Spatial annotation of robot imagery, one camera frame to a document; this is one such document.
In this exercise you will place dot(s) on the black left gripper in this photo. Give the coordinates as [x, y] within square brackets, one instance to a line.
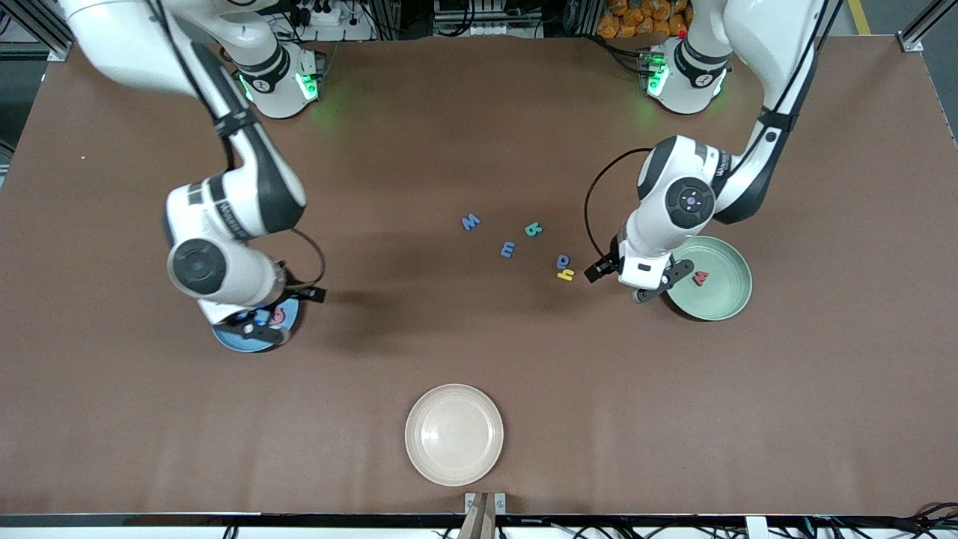
[608, 264]

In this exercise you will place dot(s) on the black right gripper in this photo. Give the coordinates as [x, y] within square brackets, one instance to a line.
[293, 293]

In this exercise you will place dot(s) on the red foam letter G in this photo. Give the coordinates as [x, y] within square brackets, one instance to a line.
[274, 316]

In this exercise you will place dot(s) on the pink foam letter w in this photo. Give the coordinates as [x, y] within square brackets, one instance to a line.
[700, 278]

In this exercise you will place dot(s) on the teal foam letter R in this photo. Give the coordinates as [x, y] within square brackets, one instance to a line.
[533, 230]

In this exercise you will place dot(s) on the blue foam lowercase letter m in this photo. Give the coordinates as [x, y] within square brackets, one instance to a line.
[508, 250]

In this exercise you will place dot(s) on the blue foam uppercase letter M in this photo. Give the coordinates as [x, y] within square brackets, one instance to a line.
[471, 221]

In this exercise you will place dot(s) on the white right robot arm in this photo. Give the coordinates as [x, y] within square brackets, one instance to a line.
[247, 202]

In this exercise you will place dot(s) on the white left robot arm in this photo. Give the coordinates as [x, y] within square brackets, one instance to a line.
[688, 202]

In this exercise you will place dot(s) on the blue round plate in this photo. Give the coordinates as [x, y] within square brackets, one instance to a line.
[232, 340]

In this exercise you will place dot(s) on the green round plate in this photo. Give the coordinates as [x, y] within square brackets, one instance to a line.
[718, 296]

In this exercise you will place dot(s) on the cream round plate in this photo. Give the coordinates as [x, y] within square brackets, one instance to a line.
[454, 435]

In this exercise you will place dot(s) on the bag of orange items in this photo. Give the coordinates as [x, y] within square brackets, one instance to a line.
[640, 19]

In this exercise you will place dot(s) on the white power strip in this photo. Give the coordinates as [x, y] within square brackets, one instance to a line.
[322, 15]

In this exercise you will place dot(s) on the black table edge rail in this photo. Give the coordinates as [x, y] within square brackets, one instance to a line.
[224, 518]

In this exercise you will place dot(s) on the metal table edge bracket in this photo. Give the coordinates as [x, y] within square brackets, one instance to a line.
[500, 503]

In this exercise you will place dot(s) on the aluminium frame post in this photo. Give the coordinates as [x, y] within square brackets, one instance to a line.
[924, 26]
[37, 30]

